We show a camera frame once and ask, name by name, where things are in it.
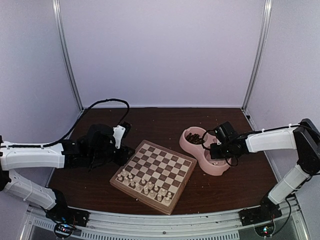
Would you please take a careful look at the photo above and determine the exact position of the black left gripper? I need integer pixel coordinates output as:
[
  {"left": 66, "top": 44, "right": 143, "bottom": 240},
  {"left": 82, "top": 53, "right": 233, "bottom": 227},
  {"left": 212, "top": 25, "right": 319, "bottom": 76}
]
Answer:
[{"left": 89, "top": 143, "right": 135, "bottom": 167}]

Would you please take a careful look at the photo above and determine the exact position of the pink double bowl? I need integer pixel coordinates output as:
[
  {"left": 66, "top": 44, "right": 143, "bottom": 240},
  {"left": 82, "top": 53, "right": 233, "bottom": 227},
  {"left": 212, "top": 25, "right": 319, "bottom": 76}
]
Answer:
[{"left": 179, "top": 126, "right": 231, "bottom": 176}]

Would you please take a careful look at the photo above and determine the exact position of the white king piece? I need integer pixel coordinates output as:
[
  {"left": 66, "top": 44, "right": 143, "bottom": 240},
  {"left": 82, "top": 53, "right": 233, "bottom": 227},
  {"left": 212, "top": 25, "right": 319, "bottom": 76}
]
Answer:
[{"left": 147, "top": 181, "right": 153, "bottom": 190}]

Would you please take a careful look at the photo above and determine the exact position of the white rook piece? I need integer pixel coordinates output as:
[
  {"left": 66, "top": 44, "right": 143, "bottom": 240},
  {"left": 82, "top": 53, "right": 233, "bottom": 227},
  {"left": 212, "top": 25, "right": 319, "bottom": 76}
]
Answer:
[{"left": 164, "top": 197, "right": 171, "bottom": 203}]

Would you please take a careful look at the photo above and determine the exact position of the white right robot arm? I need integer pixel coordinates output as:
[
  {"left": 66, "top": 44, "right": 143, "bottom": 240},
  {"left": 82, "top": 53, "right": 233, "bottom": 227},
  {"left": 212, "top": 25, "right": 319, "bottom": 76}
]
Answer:
[{"left": 209, "top": 118, "right": 320, "bottom": 221}]

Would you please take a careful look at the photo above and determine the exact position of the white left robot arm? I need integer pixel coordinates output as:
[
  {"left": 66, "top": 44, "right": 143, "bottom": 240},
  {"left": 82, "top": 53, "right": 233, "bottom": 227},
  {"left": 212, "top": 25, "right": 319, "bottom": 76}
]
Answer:
[{"left": 0, "top": 122, "right": 135, "bottom": 222}]

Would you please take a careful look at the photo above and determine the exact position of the dark chess pieces pile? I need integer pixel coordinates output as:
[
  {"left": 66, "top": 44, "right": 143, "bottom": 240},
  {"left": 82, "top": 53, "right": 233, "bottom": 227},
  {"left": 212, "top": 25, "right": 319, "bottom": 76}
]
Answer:
[{"left": 185, "top": 132, "right": 204, "bottom": 145}]

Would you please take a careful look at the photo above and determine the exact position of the wooden chess board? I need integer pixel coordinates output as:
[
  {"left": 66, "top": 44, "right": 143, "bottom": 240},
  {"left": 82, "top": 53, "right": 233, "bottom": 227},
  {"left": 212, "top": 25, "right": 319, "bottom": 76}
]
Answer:
[{"left": 109, "top": 140, "right": 197, "bottom": 215}]

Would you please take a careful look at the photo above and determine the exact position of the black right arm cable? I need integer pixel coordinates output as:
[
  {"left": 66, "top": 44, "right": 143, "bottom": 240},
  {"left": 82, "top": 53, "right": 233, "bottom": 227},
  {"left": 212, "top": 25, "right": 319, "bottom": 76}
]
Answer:
[{"left": 201, "top": 128, "right": 240, "bottom": 167}]

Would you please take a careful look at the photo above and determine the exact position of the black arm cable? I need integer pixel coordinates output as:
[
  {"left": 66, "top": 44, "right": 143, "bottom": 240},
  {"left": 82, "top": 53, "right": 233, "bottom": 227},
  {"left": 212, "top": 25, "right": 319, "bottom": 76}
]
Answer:
[
  {"left": 0, "top": 98, "right": 131, "bottom": 150},
  {"left": 201, "top": 128, "right": 240, "bottom": 167}
]

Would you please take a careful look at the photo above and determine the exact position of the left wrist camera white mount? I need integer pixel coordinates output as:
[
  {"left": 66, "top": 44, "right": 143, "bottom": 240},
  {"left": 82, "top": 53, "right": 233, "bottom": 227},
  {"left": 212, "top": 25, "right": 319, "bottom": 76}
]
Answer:
[{"left": 113, "top": 121, "right": 132, "bottom": 149}]

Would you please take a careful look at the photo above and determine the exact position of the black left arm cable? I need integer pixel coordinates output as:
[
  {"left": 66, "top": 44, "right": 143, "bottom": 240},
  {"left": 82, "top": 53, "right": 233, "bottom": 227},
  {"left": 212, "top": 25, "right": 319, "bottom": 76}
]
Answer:
[{"left": 0, "top": 98, "right": 131, "bottom": 150}]

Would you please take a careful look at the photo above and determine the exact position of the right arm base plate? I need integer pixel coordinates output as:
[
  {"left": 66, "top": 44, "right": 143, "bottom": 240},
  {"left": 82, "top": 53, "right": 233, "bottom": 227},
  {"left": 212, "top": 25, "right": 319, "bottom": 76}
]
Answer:
[{"left": 238, "top": 206, "right": 283, "bottom": 226}]

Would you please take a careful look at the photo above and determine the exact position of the front aluminium rail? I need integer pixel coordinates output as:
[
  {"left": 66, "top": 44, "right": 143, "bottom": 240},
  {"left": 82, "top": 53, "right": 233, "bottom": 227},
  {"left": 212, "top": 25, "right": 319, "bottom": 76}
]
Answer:
[{"left": 24, "top": 202, "right": 305, "bottom": 240}]

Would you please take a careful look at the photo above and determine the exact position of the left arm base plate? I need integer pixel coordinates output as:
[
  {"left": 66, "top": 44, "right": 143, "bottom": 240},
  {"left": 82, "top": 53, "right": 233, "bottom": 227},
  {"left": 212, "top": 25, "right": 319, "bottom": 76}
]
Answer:
[{"left": 45, "top": 208, "right": 90, "bottom": 227}]

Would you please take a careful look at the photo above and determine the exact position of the right aluminium frame post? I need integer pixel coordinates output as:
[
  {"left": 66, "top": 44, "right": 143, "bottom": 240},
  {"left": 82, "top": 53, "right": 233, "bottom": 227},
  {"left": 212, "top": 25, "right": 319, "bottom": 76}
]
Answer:
[{"left": 241, "top": 0, "right": 273, "bottom": 111}]

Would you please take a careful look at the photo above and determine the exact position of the aluminium frame post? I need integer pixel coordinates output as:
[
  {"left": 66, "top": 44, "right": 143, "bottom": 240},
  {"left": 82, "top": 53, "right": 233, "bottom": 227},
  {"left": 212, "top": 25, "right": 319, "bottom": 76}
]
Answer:
[
  {"left": 241, "top": 0, "right": 273, "bottom": 111},
  {"left": 52, "top": 0, "right": 84, "bottom": 112}
]

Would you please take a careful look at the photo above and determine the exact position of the left aluminium frame post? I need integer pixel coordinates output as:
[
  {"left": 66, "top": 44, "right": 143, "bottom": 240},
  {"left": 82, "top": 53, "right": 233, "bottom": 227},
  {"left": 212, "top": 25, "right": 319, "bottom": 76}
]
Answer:
[{"left": 52, "top": 0, "right": 84, "bottom": 112}]

